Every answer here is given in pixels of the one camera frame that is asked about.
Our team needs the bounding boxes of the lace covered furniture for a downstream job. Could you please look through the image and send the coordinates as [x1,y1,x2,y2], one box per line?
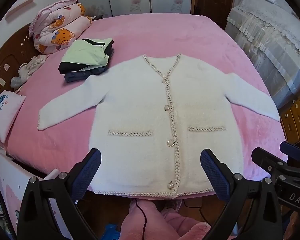
[226,0,300,108]

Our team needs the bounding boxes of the pink bed blanket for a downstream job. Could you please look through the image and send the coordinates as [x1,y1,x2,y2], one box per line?
[5,14,289,200]

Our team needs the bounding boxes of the person's pink fleece pants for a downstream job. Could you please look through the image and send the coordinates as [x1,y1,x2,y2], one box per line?
[121,200,215,240]

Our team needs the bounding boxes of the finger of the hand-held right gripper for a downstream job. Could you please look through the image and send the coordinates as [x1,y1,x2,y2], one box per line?
[280,141,300,162]
[251,147,290,178]

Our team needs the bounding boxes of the crumpled beige cloth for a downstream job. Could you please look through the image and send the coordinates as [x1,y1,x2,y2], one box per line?
[11,54,48,90]

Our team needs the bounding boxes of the wooden drawer cabinet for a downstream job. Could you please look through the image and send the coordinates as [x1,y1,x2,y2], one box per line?
[280,85,300,143]

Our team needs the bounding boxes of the thin black floor cable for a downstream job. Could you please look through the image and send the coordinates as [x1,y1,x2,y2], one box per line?
[184,200,215,224]

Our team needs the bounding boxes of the folded bear print quilt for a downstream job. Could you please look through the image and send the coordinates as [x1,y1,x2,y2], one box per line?
[29,0,93,55]

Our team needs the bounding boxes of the folded dark blue garment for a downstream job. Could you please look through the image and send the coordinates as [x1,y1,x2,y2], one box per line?
[64,66,108,83]

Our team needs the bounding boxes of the brown wooden headboard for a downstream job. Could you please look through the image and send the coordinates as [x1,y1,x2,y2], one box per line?
[0,22,40,100]

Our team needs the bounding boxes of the fuzzy pink slipper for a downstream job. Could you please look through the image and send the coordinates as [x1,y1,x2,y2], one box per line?
[162,199,183,213]

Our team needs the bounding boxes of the blue plastic object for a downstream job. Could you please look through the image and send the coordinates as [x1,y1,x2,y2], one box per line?
[105,225,123,240]

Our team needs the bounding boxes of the white fuzzy cardigan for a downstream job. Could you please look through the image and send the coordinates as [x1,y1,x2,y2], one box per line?
[37,53,280,200]

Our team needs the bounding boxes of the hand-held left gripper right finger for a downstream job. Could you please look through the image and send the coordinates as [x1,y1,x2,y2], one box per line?
[200,149,283,240]

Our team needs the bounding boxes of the small white pink pillow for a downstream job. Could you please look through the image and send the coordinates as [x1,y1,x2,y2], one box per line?
[0,90,26,144]

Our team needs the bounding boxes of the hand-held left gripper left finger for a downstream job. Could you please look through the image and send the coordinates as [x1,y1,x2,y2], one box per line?
[17,148,102,240]

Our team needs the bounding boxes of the folded light green garment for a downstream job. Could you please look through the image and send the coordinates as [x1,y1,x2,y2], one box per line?
[61,39,113,71]

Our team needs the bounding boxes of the brown wooden door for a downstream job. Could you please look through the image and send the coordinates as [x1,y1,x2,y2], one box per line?
[196,0,237,28]

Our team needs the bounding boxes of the white pink footboard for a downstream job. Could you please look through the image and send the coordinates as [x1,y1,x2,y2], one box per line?
[0,144,78,240]

